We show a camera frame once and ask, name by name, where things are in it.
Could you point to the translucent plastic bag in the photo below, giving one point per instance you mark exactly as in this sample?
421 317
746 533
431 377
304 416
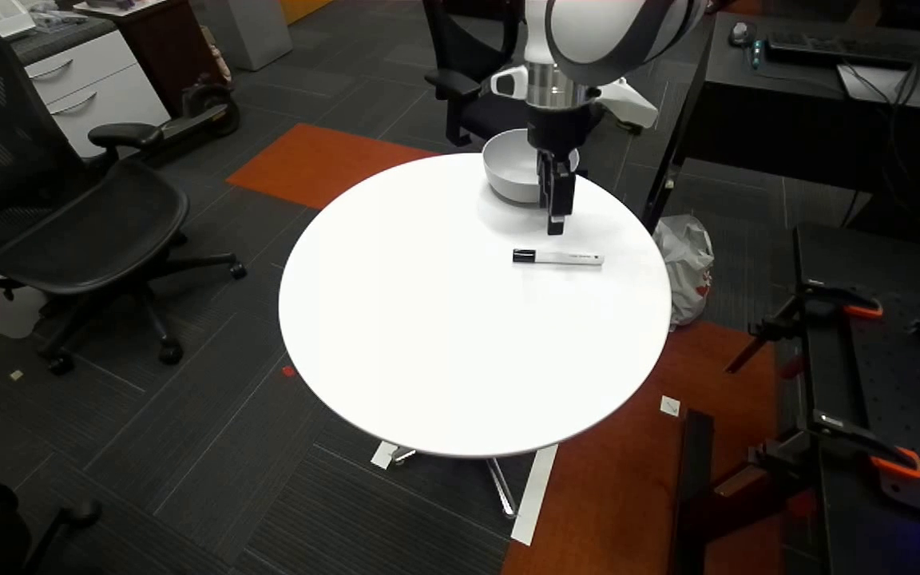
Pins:
686 265

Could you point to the black keyboard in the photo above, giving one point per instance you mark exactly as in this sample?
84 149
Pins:
845 48

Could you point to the white drawer cabinet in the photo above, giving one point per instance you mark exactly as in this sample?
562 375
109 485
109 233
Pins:
97 97

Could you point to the black kick scooter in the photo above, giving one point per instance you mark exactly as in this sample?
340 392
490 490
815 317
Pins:
207 107

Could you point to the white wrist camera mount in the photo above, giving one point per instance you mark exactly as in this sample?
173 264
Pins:
630 107

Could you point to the white marker with black cap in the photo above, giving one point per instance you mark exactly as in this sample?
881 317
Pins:
573 255

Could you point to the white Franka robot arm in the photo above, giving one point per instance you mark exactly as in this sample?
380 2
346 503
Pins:
607 33

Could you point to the grey computer mouse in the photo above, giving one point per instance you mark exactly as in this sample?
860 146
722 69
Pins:
739 33

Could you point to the grey bowl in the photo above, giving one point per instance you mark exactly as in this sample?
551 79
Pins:
509 169

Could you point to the dark grey desk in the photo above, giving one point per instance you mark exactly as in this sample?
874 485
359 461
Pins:
801 107

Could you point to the white table base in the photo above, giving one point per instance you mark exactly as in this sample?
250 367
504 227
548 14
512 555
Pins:
534 495

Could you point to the grey cabinet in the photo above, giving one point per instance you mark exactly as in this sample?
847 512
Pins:
249 33

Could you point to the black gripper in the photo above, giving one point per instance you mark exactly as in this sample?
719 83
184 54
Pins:
565 128

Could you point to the white paper sheet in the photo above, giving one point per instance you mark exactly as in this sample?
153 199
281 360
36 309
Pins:
886 83

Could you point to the black perforated workbench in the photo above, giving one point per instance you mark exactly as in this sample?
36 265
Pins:
886 394

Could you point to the white floor tag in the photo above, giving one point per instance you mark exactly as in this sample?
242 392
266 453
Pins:
673 408

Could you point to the black mesh office chair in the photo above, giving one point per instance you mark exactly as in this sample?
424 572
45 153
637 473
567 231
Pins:
89 233

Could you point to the black upright post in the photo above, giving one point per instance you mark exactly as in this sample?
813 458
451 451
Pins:
694 490

